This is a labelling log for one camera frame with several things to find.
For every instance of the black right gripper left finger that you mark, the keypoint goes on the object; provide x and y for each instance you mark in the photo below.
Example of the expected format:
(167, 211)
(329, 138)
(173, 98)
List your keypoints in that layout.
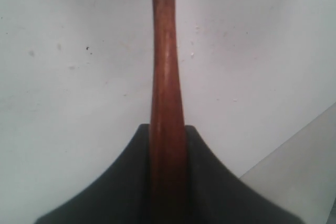
(119, 195)

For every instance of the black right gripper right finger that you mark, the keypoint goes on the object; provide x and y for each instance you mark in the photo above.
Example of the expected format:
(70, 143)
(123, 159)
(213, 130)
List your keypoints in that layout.
(216, 195)

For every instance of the brown wooden spoon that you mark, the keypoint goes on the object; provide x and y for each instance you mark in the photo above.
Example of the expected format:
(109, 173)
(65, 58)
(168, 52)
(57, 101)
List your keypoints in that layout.
(167, 141)

